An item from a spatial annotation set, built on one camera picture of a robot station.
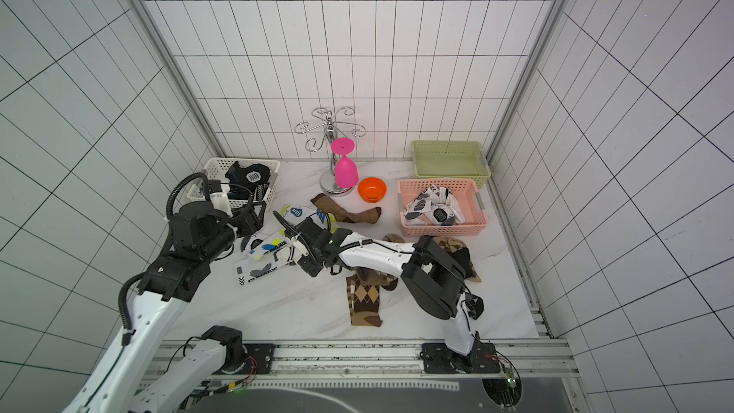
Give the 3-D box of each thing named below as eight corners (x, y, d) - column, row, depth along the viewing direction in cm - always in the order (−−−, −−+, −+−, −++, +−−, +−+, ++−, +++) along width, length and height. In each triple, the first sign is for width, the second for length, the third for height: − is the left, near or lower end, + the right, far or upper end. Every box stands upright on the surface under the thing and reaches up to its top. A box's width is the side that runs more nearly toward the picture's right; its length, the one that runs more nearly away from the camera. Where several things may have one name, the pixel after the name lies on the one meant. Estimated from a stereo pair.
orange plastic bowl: (358, 203, 107) (357, 195, 104) (358, 185, 113) (358, 177, 109) (386, 203, 108) (387, 195, 104) (385, 185, 113) (386, 177, 109)
